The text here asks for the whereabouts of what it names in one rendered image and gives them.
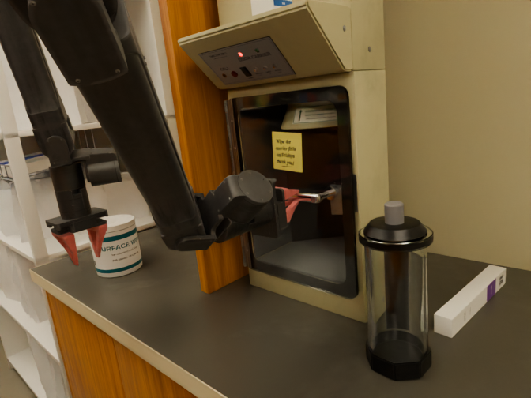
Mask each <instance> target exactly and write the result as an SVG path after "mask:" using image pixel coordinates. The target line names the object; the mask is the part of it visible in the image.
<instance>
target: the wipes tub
mask: <svg viewBox="0 0 531 398"><path fill-rule="evenodd" d="M100 219H103V220H106V221H107V231H106V234H105V236H104V240H103V243H102V248H101V254H100V257H96V255H95V253H94V250H93V248H92V243H91V241H90V239H89V241H90V245H91V249H92V255H93V259H94V263H95V266H96V272H97V275H98V276H101V277H105V278H112V277H119V276H125V275H127V274H130V273H132V272H135V271H137V270H138V269H139V268H140V267H141V266H142V258H141V250H140V245H139V240H138V236H137V227H136V223H135V218H134V216H132V215H114V216H108V217H103V218H100Z"/></svg>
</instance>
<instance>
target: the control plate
mask: <svg viewBox="0 0 531 398"><path fill-rule="evenodd" d="M255 48H258V49H259V50H260V52H259V53H256V52H255V51H254V49H255ZM239 52H241V53H242V54H243V57H241V56H239V55H238V53H239ZM198 55H199V56H200V57H201V59H202V60H203V61H204V62H205V63H206V64H207V66H208V67H209V68H210V69H211V70H212V71H213V72H214V73H215V74H216V75H217V76H218V77H219V79H220V80H221V81H222V82H223V83H224V84H225V85H227V84H237V83H243V82H248V81H257V80H263V79H268V78H273V77H283V76H288V75H293V74H296V73H295V71H294V70H293V69H292V67H291V66H290V65H289V63H288V62H287V60H286V59H285V57H284V56H283V55H282V53H281V52H280V50H279V49H278V47H277V46H276V44H275V43H274V42H273V41H272V39H271V38H270V36H267V37H263V38H260V39H254V40H251V41H247V42H244V43H239V44H236V45H232V46H229V47H223V48H220V49H216V50H213V51H207V52H204V53H200V54H198ZM273 64H276V65H277V68H273ZM244 66H245V67H246V68H247V69H248V70H249V72H250V73H251V74H252V76H250V77H246V75H245V74H244V73H243V72H242V70H241V69H240V68H239V67H244ZM263 66H266V67H267V69H265V70H264V69H263ZM254 67H256V68H257V69H258V71H256V72H254ZM232 71H235V72H237V74H238V76H237V77H233V76H232V75H231V72H232ZM223 73H224V74H226V75H227V77H223V76H222V74H223Z"/></svg>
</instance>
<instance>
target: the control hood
mask: <svg viewBox="0 0 531 398"><path fill-rule="evenodd" d="M267 36H270V38H271V39H272V41H273V42H274V43H275V44H276V46H277V47H278V49H279V50H280V52H281V53H282V55H283V56H284V57H285V59H286V60H287V62H288V63H289V65H290V66H291V67H292V69H293V70H294V71H295V73H296V74H293V75H288V76H283V77H273V78H268V79H263V80H257V81H248V82H243V83H237V84H227V85H225V84H224V83H223V82H222V81H221V80H220V79H219V77H218V76H217V75H216V74H215V73H214V72H213V71H212V70H211V69H210V68H209V67H208V66H207V64H206V63H205V62H204V61H203V60H202V59H201V57H200V56H199V55H198V54H200V53H204V52H207V51H213V50H216V49H220V48H223V47H229V46H232V45H236V44H239V43H244V42H247V41H251V40H254V39H260V38H263V37H267ZM178 44H179V46H180V47H181V48H182V49H183V50H184V51H185V52H186V53H187V55H188V56H189V57H190V58H191V59H192V60H193V61H194V63H195V64H196V65H197V66H198V67H199V68H200V69H201V70H202V72H203V73H204V74H205V75H206V76H207V77H208V78H209V79H210V80H211V81H212V82H213V83H214V84H215V85H216V86H217V87H218V88H219V89H229V88H239V87H245V86H251V85H257V84H266V83H272V82H278V81H288V80H294V79H300V78H305V77H316V76H321V75H327V74H333V73H343V72H348V71H351V69H352V38H351V21H350V8H349V7H348V6H343V5H338V4H333V3H328V2H320V1H315V0H302V1H299V2H295V3H292V4H289V5H286V6H282V7H280V8H276V9H272V10H270V11H267V12H264V13H260V14H257V15H254V16H251V17H247V18H244V19H242V20H238V21H234V22H232V23H229V24H224V25H221V26H219V27H216V28H211V29H209V30H206V31H204V32H199V33H196V34H193V35H191V36H186V37H183V38H181V39H179V40H178Z"/></svg>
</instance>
